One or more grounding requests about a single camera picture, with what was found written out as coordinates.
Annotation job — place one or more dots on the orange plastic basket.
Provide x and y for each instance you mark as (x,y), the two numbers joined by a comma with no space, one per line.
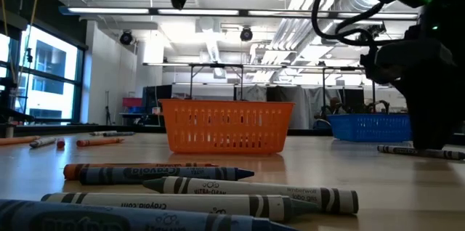
(225,129)

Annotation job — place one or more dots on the beige cup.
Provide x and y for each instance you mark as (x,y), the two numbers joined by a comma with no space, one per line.
(9,131)

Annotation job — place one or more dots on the black metal station frame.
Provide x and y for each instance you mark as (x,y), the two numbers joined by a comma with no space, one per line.
(348,68)
(218,65)

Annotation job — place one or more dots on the round black spotlight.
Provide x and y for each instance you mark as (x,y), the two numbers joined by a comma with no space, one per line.
(126,37)
(246,34)

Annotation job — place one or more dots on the black ceiling camera cluster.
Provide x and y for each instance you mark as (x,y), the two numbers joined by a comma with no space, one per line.
(374,31)

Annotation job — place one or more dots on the black background robot arm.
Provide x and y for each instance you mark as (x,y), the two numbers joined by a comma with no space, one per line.
(381,104)

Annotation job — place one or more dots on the large window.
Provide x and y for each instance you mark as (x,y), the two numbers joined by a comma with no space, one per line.
(51,96)

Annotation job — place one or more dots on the blue plastic basket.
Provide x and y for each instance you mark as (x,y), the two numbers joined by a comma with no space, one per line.
(363,127)

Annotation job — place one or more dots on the grey cover cloth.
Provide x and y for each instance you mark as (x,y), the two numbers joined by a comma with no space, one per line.
(305,107)
(254,93)

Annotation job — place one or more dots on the black aluminium table frame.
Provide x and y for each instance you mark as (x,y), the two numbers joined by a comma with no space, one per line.
(72,129)

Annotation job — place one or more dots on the black pole-mounted device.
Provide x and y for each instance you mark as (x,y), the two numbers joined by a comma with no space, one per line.
(29,54)

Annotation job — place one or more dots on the black tripod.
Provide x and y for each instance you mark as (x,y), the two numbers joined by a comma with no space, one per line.
(108,114)

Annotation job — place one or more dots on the blue storage bin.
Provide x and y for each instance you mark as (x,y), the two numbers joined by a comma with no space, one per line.
(136,110)

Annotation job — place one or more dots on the person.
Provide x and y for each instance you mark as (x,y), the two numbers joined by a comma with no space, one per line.
(333,104)

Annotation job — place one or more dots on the white ceiling pipe bundle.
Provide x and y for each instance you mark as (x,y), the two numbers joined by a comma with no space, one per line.
(290,31)

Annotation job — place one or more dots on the red storage bin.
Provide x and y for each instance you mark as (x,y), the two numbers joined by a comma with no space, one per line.
(132,102)

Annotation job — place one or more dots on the dark office partition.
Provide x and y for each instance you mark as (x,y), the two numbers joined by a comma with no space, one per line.
(156,94)

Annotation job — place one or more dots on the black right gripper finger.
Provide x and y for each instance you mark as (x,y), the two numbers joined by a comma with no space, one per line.
(428,114)

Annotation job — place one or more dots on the white LED light strip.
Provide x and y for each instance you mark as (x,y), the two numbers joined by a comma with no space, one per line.
(198,11)
(109,10)
(287,13)
(396,16)

